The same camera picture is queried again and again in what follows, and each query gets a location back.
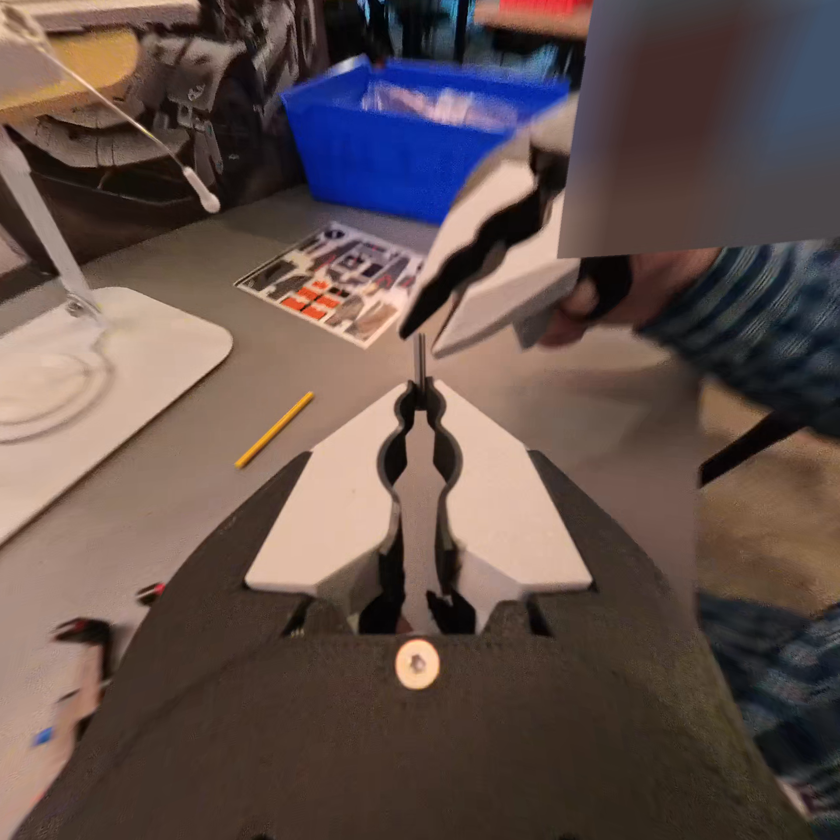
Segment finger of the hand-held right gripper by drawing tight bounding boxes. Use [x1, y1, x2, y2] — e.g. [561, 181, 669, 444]
[430, 193, 581, 360]
[399, 161, 559, 340]

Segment dark background furniture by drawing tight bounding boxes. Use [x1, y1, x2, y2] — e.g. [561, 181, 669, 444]
[325, 0, 592, 86]

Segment metal wire with white tip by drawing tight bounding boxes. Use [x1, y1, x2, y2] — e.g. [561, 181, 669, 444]
[36, 42, 223, 215]

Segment yellow lego axle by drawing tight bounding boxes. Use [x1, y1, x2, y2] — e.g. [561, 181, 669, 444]
[234, 391, 315, 470]

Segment lego sticker sheet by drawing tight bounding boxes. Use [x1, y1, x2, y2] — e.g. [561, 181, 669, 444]
[234, 222, 427, 350]

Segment black lego chassis frame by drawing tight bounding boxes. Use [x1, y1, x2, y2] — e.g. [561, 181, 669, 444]
[31, 581, 168, 752]

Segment white and wooden stand top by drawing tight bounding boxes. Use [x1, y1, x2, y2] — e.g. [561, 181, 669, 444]
[0, 0, 201, 127]

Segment blue plastic bin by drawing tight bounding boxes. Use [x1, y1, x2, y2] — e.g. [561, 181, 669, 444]
[281, 54, 572, 227]

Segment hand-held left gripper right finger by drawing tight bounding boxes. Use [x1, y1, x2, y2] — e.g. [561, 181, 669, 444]
[427, 378, 593, 634]

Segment person's right hand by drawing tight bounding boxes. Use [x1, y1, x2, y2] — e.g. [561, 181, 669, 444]
[538, 248, 721, 349]

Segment white stand strut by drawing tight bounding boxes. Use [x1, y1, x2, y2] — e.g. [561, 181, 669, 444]
[0, 125, 101, 317]

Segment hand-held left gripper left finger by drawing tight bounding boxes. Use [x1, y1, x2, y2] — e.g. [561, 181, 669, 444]
[244, 381, 416, 634]

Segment person's right forearm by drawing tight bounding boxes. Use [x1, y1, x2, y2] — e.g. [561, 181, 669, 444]
[640, 239, 840, 437]

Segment clear plastic bag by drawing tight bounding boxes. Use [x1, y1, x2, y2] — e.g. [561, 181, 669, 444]
[360, 80, 529, 131]

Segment black metal bar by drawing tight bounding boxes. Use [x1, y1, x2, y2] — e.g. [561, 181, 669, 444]
[698, 410, 809, 488]

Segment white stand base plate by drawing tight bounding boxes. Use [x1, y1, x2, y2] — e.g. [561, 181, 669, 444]
[0, 286, 235, 547]

